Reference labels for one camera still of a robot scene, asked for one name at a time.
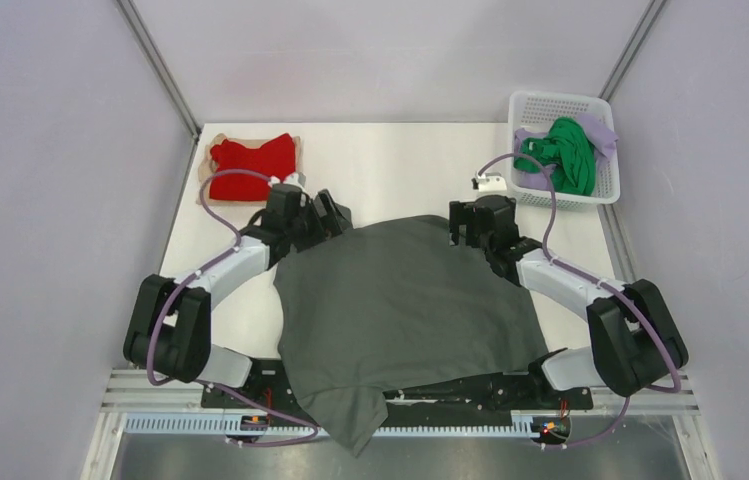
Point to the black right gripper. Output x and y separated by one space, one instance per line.
464 213

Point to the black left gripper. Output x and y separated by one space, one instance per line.
333 223

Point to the grey t shirt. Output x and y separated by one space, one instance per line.
390 306

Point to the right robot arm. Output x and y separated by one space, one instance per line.
634 341

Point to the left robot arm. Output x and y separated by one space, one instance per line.
169 333

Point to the red folded t shirt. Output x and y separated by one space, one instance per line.
255 166

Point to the green t shirt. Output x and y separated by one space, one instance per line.
566 153

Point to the white plastic laundry basket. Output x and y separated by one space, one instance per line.
531 114

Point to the lilac t shirt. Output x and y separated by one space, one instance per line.
570 154

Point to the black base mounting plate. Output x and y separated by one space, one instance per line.
476 401

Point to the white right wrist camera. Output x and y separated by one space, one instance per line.
489 184

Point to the white slotted cable duct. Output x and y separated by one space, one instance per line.
233 425

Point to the aluminium frame rails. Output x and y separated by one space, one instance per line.
653 436

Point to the right aluminium corner post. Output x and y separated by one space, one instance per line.
637 39

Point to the aluminium corner post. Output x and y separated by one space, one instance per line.
637 39
157 63

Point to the left aluminium corner post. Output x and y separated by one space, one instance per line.
157 63

